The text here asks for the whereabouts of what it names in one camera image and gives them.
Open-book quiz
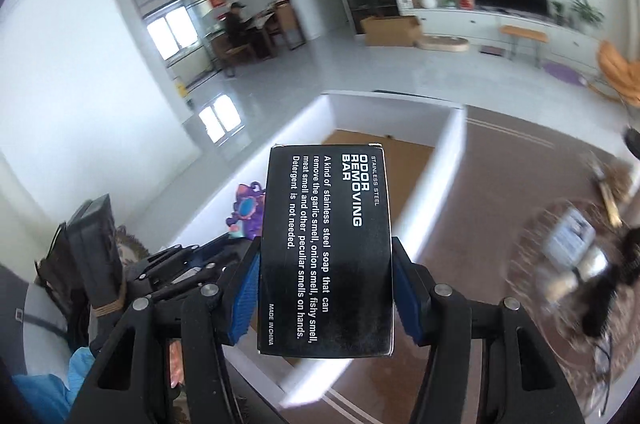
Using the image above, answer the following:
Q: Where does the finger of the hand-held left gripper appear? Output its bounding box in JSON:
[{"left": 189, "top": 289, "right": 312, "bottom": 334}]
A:
[
  {"left": 125, "top": 254, "right": 246, "bottom": 300},
  {"left": 147, "top": 243, "right": 228, "bottom": 267}
]

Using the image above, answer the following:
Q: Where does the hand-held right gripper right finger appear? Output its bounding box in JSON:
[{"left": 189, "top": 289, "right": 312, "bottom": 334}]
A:
[{"left": 391, "top": 236, "right": 591, "bottom": 424}]

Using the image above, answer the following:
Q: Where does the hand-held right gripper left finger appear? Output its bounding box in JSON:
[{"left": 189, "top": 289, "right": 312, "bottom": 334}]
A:
[{"left": 75, "top": 236, "right": 263, "bottom": 424}]

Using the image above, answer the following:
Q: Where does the black printed soap box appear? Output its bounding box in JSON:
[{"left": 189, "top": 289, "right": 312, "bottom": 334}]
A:
[{"left": 257, "top": 144, "right": 396, "bottom": 358}]

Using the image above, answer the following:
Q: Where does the white storage box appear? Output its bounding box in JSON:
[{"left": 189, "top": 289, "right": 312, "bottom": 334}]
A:
[{"left": 170, "top": 90, "right": 468, "bottom": 407}]

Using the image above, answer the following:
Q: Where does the black printed socks bundle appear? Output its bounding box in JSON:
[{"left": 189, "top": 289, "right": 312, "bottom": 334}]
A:
[{"left": 582, "top": 231, "right": 640, "bottom": 338}]

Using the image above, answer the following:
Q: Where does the purple cartoon toy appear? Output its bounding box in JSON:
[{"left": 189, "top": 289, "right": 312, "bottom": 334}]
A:
[{"left": 226, "top": 181, "right": 266, "bottom": 241}]

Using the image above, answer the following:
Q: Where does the large wicker basket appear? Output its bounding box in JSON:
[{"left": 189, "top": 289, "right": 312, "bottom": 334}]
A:
[{"left": 505, "top": 199, "right": 640, "bottom": 405}]

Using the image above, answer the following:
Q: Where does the white packet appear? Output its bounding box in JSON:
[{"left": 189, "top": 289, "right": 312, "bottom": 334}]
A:
[{"left": 542, "top": 206, "right": 596, "bottom": 268}]

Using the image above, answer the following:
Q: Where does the wooden dining table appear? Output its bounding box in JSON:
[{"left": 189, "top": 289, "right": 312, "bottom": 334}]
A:
[{"left": 210, "top": 11, "right": 281, "bottom": 70}]

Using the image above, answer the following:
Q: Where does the wooden dining chair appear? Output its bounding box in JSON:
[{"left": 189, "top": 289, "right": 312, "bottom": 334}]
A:
[{"left": 272, "top": 1, "right": 307, "bottom": 51}]

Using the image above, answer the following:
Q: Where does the round beige pet bed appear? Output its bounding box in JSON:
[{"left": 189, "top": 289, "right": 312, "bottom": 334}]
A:
[{"left": 417, "top": 35, "right": 471, "bottom": 53}]

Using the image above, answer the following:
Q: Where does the cardboard box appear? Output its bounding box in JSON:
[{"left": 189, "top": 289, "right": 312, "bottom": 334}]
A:
[{"left": 360, "top": 15, "right": 424, "bottom": 48}]

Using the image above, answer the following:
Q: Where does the purple round mat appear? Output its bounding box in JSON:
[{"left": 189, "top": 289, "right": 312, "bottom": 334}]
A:
[{"left": 542, "top": 61, "right": 587, "bottom": 86}]

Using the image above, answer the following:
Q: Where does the white television cabinet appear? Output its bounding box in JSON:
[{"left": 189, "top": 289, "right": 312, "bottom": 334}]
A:
[{"left": 400, "top": 6, "right": 608, "bottom": 77}]

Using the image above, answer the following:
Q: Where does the wooden bench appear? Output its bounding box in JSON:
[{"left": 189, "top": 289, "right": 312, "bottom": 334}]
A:
[{"left": 500, "top": 25, "right": 548, "bottom": 68}]

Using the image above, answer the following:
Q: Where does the orange lounge chair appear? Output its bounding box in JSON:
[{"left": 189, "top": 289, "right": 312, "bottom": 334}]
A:
[{"left": 597, "top": 40, "right": 640, "bottom": 106}]

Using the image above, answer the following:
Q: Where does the large leafy potted plant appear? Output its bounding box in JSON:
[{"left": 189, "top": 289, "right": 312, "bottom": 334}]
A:
[{"left": 569, "top": 0, "right": 604, "bottom": 30}]

